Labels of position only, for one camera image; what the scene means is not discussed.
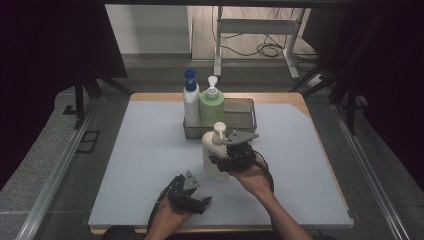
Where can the green pump bottle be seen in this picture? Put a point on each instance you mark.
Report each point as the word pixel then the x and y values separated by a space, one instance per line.
pixel 211 110

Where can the person's left hand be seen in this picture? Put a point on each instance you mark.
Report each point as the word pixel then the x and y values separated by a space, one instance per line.
pixel 168 218

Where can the light blue mat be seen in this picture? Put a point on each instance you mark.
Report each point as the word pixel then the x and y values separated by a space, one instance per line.
pixel 133 173

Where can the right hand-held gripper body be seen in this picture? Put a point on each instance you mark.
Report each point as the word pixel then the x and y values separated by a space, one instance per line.
pixel 241 155

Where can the person's dark clothed knee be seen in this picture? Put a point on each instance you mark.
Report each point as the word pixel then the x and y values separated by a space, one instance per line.
pixel 118 234

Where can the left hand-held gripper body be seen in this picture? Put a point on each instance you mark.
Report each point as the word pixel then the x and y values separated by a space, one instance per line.
pixel 183 196

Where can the white cabinet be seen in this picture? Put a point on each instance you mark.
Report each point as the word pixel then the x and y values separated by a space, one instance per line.
pixel 150 28

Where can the metal mesh basket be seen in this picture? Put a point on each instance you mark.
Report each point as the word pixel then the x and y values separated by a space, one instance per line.
pixel 238 116

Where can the white power strip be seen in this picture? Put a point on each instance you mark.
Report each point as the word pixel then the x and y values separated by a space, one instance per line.
pixel 315 80

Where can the black metal stand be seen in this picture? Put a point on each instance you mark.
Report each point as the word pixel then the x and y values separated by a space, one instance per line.
pixel 79 100
pixel 350 106

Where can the white bottle blue pump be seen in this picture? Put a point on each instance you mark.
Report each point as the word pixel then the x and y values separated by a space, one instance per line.
pixel 191 106

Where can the white desk frame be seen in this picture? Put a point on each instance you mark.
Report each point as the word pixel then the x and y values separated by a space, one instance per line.
pixel 255 26

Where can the dark curtain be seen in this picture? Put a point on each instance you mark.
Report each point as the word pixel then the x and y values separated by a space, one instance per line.
pixel 40 66
pixel 393 73

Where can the cream pump bottle orange label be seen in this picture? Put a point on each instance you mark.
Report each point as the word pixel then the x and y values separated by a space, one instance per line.
pixel 213 146

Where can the person's right hand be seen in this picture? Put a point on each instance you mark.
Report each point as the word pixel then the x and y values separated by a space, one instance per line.
pixel 255 181

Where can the aluminium rail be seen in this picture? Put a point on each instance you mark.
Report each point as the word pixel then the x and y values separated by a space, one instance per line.
pixel 366 166
pixel 56 170

